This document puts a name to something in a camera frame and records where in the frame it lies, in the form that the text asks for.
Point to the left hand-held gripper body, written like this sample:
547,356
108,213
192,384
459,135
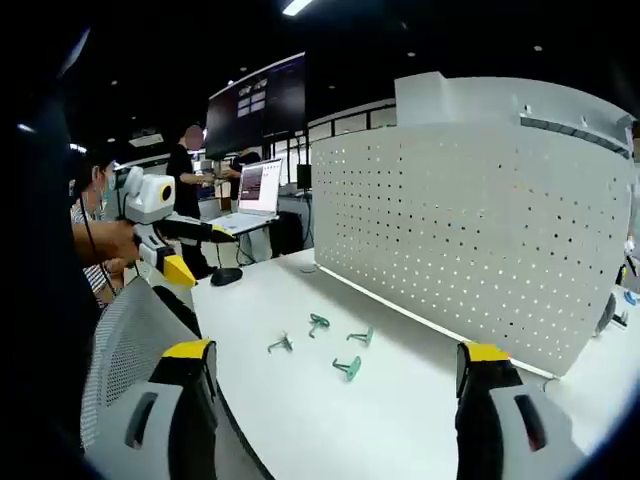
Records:
147,200

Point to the white laptop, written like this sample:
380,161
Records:
257,190

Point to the ceiling light strip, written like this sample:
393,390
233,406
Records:
296,6

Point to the small teal object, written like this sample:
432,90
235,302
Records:
631,298

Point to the green hook assembly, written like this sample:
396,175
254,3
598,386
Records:
281,344
318,322
364,336
351,369

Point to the large dark display screen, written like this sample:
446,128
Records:
235,120

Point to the person's left hand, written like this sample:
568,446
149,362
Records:
117,240

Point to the grey mesh office chair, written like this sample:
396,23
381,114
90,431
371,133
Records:
125,340

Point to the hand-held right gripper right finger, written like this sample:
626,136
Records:
500,425

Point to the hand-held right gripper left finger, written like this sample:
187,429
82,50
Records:
165,440

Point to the white perforated mounting plate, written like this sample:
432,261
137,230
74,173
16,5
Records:
450,225

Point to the small black monitor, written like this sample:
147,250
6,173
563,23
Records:
303,176

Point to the black computer mouse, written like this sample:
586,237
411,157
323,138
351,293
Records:
226,276

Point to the round white plate foot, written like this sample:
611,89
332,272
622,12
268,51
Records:
308,270

